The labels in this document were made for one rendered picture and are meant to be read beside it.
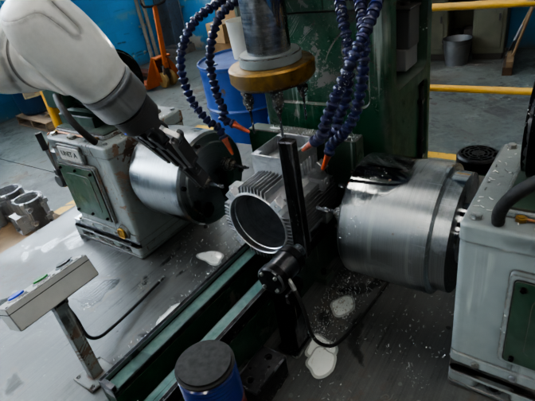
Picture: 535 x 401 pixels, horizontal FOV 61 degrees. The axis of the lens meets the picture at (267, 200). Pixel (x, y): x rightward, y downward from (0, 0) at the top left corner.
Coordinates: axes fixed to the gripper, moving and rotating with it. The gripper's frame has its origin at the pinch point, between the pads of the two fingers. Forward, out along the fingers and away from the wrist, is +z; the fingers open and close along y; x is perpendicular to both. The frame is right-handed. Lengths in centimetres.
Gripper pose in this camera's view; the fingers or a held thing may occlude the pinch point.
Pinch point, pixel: (193, 172)
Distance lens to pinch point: 90.7
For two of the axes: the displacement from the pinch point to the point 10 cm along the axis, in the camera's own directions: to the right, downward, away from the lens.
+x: -4.1, 8.5, -3.1
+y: -8.1, -1.9, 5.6
